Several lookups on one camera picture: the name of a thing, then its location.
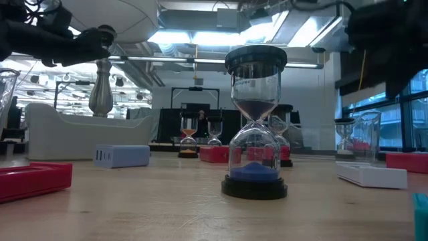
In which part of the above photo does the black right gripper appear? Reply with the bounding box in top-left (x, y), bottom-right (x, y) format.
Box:
top-left (346, 0), bottom-right (428, 100)

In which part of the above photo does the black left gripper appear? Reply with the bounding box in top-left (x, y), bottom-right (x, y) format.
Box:
top-left (19, 23), bottom-right (111, 67)

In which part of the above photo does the lavender charger block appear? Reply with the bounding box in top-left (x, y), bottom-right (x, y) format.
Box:
top-left (93, 144), bottom-right (150, 169)

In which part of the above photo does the hourglass with red sand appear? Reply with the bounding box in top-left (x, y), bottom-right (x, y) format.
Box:
top-left (269, 104), bottom-right (294, 168)

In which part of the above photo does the hourglass with orange sand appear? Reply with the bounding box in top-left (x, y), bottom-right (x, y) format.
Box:
top-left (177, 111), bottom-right (201, 159)

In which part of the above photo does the hourglass with dark slate sand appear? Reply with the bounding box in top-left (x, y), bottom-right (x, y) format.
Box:
top-left (206, 115), bottom-right (224, 147)

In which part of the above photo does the hourglass with blue sand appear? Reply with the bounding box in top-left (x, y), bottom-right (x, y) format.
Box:
top-left (221, 45), bottom-right (288, 201)

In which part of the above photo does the white lamp shade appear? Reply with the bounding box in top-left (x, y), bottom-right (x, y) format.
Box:
top-left (62, 0), bottom-right (161, 44)

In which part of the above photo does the silver lamp base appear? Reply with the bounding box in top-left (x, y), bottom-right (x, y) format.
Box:
top-left (88, 24), bottom-right (118, 118)

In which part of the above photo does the small clear plastic bin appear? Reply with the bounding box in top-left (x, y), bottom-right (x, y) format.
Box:
top-left (349, 111), bottom-right (383, 164)

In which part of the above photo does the hourglass with white sand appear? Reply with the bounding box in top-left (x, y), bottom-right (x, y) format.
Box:
top-left (334, 117), bottom-right (356, 161)

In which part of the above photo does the large clear plastic bin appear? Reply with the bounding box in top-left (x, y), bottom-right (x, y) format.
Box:
top-left (0, 68), bottom-right (21, 135)

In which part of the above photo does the clear dish with red block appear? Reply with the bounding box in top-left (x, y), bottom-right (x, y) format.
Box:
top-left (25, 102), bottom-right (154, 161)

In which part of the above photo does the white flat digital timer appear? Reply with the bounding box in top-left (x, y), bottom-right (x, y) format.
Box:
top-left (336, 161), bottom-right (409, 190)

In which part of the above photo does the teal flat digital timer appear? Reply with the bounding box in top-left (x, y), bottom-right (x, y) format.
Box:
top-left (412, 192), bottom-right (428, 241)

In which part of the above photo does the red flat digital timer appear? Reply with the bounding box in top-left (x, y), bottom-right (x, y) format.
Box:
top-left (0, 161), bottom-right (74, 204)

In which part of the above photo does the black aluminium table frame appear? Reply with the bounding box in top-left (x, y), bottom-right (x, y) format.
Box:
top-left (148, 142), bottom-right (181, 152)

